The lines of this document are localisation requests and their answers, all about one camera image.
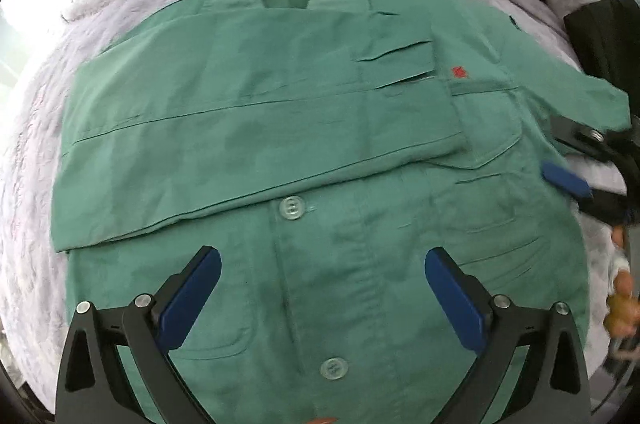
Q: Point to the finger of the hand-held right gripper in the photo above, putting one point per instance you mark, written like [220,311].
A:
[575,134]
[565,176]

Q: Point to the lavender quilted blanket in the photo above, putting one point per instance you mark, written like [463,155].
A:
[40,204]

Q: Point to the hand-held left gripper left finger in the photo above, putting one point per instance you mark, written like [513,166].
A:
[192,299]

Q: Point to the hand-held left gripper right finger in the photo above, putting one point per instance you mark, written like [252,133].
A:
[455,299]

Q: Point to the green work jacket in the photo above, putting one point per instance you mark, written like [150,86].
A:
[250,129]

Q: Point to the black cloth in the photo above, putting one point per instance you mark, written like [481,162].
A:
[610,39]

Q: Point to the person's right hand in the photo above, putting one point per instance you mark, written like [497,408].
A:
[622,304]

